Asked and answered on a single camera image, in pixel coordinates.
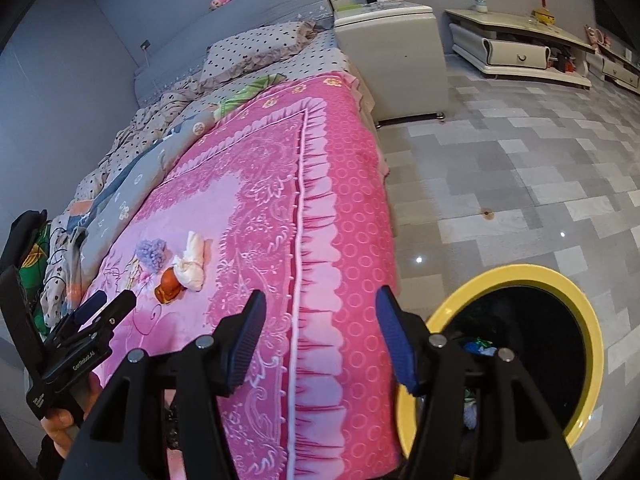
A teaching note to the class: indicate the grey floral duvet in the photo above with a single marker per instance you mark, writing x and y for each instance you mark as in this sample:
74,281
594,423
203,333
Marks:
150,120

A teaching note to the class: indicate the purple knitted puff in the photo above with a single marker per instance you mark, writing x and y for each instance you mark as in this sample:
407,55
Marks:
152,255

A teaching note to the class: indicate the yellow ornament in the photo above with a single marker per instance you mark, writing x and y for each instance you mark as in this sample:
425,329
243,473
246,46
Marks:
542,15

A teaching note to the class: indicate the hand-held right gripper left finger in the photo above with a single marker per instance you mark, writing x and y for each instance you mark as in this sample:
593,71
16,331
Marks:
247,330

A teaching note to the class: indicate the yellow rimmed trash bin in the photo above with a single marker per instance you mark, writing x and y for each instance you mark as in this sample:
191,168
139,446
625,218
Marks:
590,310

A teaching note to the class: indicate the polka dot pillow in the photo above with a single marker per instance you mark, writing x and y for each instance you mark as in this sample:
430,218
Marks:
260,45

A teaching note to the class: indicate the cream side cabinet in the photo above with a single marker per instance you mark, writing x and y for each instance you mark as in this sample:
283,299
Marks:
620,67

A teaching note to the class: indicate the pink floral blanket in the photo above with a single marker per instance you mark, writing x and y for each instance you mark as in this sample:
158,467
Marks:
280,210

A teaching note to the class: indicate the small white figurine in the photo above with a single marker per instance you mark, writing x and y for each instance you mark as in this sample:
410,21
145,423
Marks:
481,2

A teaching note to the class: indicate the person's left forearm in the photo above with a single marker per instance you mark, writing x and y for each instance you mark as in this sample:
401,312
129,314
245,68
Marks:
47,462

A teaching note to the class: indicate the white nightstand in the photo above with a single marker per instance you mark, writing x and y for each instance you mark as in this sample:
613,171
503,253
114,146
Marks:
395,60

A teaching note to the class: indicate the grey patterned quilt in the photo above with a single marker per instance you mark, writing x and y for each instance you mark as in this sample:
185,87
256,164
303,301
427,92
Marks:
140,175

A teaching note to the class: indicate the green printed cloth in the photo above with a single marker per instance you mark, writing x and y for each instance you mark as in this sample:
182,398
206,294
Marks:
35,260

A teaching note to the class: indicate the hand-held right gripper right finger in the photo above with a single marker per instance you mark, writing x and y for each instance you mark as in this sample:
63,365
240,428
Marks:
395,335

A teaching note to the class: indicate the grey padded headboard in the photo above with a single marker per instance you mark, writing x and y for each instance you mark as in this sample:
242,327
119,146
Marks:
225,35

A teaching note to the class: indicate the wall socket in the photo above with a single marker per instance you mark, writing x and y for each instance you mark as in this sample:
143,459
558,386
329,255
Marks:
145,45

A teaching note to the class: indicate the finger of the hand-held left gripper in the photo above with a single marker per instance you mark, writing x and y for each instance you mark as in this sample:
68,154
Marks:
90,306
117,310

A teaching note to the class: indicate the orange mandarin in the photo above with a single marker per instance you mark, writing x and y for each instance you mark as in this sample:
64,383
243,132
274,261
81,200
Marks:
170,285

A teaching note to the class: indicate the pink ornament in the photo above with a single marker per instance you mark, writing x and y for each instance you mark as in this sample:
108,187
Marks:
595,35

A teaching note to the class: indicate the pink plush toy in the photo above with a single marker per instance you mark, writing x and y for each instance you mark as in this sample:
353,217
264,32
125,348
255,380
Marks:
220,1

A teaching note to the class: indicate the cream TV cabinet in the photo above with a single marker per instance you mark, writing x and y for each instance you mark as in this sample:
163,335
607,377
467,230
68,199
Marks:
515,50

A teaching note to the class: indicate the person's left hand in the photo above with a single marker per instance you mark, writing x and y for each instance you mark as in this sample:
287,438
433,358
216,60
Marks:
62,427

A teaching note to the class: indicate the white dotted bed sheet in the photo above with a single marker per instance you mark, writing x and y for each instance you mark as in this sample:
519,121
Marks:
320,55

